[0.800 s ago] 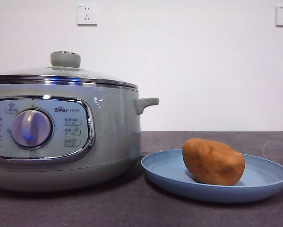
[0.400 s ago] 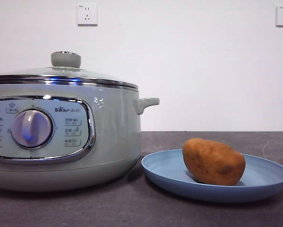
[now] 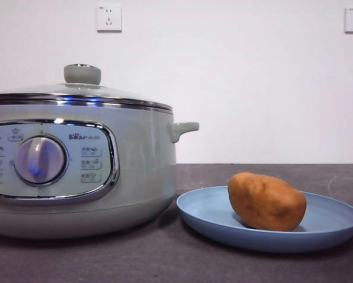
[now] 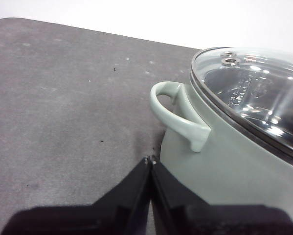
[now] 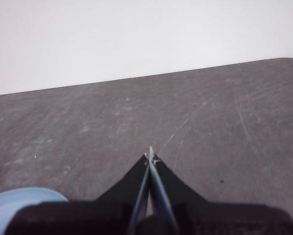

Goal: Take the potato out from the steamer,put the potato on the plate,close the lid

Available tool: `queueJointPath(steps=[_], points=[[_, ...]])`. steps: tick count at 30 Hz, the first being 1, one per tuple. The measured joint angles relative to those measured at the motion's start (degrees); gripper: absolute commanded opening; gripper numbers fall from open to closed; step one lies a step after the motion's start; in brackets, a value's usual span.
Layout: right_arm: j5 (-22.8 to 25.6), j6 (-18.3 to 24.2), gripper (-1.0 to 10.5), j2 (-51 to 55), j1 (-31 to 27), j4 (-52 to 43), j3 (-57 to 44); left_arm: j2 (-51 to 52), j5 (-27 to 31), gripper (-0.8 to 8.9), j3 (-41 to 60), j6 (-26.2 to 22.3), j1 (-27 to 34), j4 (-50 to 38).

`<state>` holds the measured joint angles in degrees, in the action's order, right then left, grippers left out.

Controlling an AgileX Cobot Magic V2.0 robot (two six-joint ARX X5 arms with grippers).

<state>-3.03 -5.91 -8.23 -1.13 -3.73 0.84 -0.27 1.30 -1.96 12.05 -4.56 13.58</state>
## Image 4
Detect pale green electric steamer pot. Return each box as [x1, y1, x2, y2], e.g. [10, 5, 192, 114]
[150, 81, 293, 235]

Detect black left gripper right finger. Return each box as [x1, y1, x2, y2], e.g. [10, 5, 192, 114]
[151, 156, 293, 235]

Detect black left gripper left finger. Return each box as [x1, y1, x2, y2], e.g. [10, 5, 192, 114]
[0, 157, 152, 235]

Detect glass lid with green knob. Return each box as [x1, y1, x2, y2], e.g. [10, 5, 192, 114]
[189, 47, 293, 171]

